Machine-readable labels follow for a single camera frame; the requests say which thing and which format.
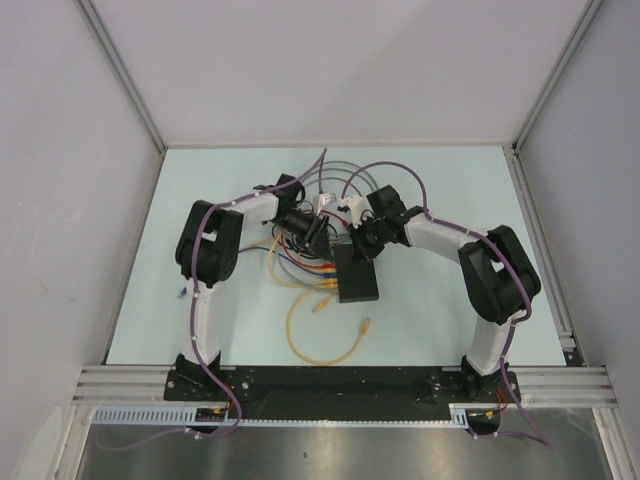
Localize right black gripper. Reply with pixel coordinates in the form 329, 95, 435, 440
346, 215, 388, 263

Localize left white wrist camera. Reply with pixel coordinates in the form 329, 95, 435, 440
312, 192, 337, 216

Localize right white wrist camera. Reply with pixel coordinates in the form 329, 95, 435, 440
337, 195, 369, 229

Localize grey ethernet cable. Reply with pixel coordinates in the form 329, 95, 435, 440
273, 159, 396, 291

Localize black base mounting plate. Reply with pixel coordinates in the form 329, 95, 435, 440
163, 365, 520, 422

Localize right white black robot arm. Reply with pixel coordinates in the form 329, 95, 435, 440
338, 185, 541, 401

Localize grey slotted cable duct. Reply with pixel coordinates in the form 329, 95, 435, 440
92, 405, 468, 429

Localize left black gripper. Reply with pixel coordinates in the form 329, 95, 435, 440
272, 209, 333, 262

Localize aluminium frame rail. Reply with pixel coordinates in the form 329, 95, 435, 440
73, 365, 618, 408

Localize black network switch box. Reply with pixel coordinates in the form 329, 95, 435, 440
334, 244, 379, 304

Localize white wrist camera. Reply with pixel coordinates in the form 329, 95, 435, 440
337, 195, 369, 229
312, 192, 337, 216

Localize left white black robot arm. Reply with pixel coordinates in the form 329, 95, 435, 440
175, 174, 332, 400

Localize black ethernet cable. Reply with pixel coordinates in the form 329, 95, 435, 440
269, 199, 346, 261

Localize blue ethernet cable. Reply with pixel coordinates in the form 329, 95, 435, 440
174, 246, 337, 300

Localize red ethernet cable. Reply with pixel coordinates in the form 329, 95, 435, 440
281, 209, 351, 274

